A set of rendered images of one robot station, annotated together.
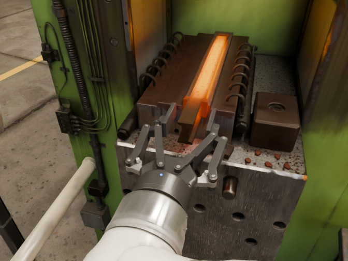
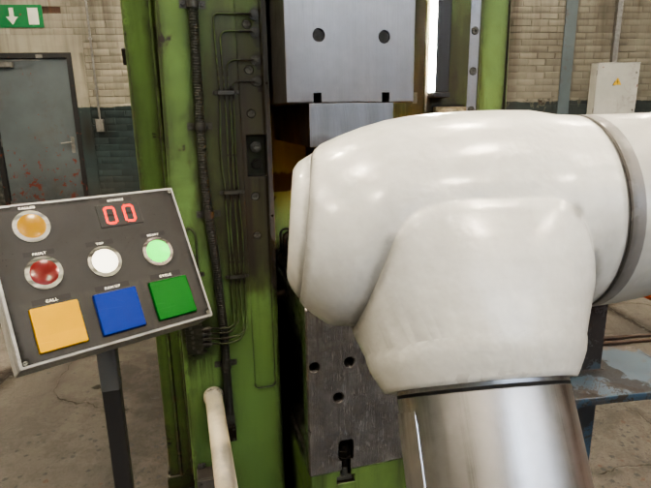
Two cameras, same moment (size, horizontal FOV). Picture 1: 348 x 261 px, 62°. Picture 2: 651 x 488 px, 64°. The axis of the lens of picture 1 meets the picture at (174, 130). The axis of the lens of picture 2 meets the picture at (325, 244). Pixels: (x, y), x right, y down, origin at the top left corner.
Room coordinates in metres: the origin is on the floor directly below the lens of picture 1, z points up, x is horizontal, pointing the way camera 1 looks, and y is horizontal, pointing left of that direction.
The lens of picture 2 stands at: (-0.51, 0.65, 1.34)
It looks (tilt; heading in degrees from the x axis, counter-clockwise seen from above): 14 degrees down; 329
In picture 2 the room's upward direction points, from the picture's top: 1 degrees counter-clockwise
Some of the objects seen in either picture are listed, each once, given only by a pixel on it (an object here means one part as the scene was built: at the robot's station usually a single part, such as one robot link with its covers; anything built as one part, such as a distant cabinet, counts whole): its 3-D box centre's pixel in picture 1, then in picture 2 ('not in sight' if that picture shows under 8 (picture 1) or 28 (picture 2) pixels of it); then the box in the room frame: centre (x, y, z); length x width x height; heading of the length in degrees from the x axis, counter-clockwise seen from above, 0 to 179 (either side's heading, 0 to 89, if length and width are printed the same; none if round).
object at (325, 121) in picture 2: not in sight; (326, 123); (0.69, -0.07, 1.32); 0.42 x 0.20 x 0.10; 165
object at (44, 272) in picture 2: not in sight; (44, 272); (0.45, 0.63, 1.09); 0.05 x 0.03 x 0.04; 75
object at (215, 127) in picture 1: (219, 136); not in sight; (0.38, -0.08, 1.00); 0.05 x 0.03 x 0.01; 165
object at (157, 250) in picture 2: not in sight; (158, 251); (0.49, 0.43, 1.09); 0.05 x 0.03 x 0.04; 75
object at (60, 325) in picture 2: not in sight; (58, 326); (0.41, 0.62, 1.01); 0.07 x 0.05 x 0.07; 100
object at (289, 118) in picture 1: (273, 119); not in sight; (0.49, -0.21, 0.95); 0.12 x 0.08 x 0.06; 165
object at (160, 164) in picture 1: (159, 150); not in sight; (0.35, 0.02, 1.00); 0.11 x 0.01 x 0.04; 6
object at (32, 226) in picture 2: not in sight; (31, 226); (0.49, 0.64, 1.16); 0.05 x 0.03 x 0.04; 75
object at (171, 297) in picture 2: not in sight; (171, 297); (0.44, 0.42, 1.01); 0.07 x 0.05 x 0.07; 100
